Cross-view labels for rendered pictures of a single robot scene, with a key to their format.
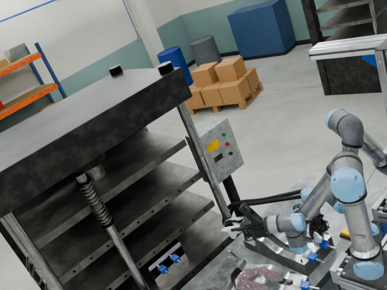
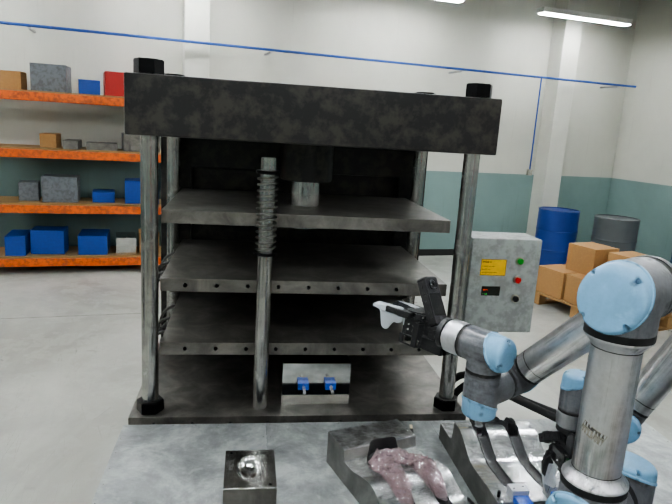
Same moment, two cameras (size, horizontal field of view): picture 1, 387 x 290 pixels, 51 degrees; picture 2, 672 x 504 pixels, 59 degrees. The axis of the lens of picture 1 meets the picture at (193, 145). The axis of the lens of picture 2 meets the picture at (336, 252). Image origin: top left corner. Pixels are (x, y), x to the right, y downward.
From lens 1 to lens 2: 0.79 m
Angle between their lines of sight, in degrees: 23
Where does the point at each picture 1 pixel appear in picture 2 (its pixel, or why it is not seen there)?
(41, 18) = (419, 83)
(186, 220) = (381, 342)
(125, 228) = (286, 280)
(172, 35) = (581, 197)
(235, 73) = not seen: hidden behind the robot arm
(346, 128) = not seen: outside the picture
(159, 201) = (357, 282)
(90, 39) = not seen: hidden behind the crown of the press
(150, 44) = (539, 190)
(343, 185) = (604, 287)
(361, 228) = (602, 414)
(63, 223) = (211, 212)
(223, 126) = (527, 249)
